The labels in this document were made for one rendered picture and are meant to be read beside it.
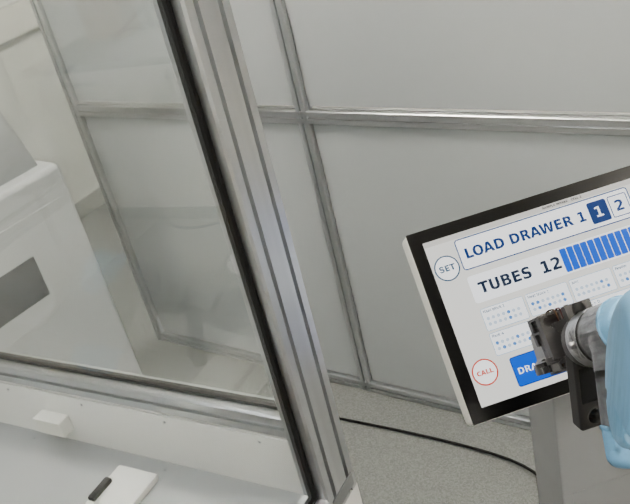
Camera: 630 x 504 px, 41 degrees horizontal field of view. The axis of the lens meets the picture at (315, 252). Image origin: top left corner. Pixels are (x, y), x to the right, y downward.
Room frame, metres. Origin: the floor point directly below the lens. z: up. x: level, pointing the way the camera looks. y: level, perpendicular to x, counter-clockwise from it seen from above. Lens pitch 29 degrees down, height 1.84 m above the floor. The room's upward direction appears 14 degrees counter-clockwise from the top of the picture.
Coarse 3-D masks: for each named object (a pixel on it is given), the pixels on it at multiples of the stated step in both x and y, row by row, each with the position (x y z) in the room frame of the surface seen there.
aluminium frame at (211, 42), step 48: (192, 0) 0.86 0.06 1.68; (192, 48) 0.85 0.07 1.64; (240, 48) 0.91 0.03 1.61; (192, 96) 0.85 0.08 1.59; (240, 96) 0.89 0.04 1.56; (240, 144) 0.87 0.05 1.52; (240, 192) 0.85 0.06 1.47; (240, 240) 0.86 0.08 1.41; (288, 240) 0.91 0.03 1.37; (288, 288) 0.89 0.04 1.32; (288, 336) 0.87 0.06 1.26; (288, 384) 0.86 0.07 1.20; (336, 432) 0.90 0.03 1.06; (336, 480) 0.88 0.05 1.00
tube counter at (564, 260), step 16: (592, 240) 1.12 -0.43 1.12; (608, 240) 1.12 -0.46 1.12; (624, 240) 1.12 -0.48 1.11; (544, 256) 1.11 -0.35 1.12; (560, 256) 1.11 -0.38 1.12; (576, 256) 1.11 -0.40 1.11; (592, 256) 1.11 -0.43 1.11; (608, 256) 1.11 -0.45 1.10; (544, 272) 1.10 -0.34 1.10; (560, 272) 1.10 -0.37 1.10
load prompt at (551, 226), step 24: (624, 192) 1.17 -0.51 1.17; (552, 216) 1.15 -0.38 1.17; (576, 216) 1.15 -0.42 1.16; (600, 216) 1.15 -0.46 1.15; (624, 216) 1.15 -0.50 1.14; (456, 240) 1.14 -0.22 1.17; (480, 240) 1.14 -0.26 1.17; (504, 240) 1.14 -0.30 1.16; (528, 240) 1.13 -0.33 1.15; (552, 240) 1.13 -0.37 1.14; (480, 264) 1.11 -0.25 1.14
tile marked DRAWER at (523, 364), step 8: (528, 352) 1.02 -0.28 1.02; (512, 360) 1.01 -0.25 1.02; (520, 360) 1.01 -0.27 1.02; (528, 360) 1.01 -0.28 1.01; (536, 360) 1.01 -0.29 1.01; (512, 368) 1.01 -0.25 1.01; (520, 368) 1.00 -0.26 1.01; (528, 368) 1.00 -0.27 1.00; (520, 376) 1.00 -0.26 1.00; (528, 376) 1.00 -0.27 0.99; (536, 376) 0.99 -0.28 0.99; (544, 376) 0.99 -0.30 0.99; (552, 376) 0.99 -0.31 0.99; (520, 384) 0.99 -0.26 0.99; (528, 384) 0.99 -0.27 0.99
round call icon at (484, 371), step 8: (480, 360) 1.02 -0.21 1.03; (488, 360) 1.02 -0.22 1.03; (472, 368) 1.01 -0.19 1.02; (480, 368) 1.01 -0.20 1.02; (488, 368) 1.01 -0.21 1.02; (496, 368) 1.01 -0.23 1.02; (472, 376) 1.00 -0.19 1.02; (480, 376) 1.00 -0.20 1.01; (488, 376) 1.00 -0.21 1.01; (496, 376) 1.00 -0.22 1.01; (480, 384) 0.99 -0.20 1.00; (488, 384) 0.99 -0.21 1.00
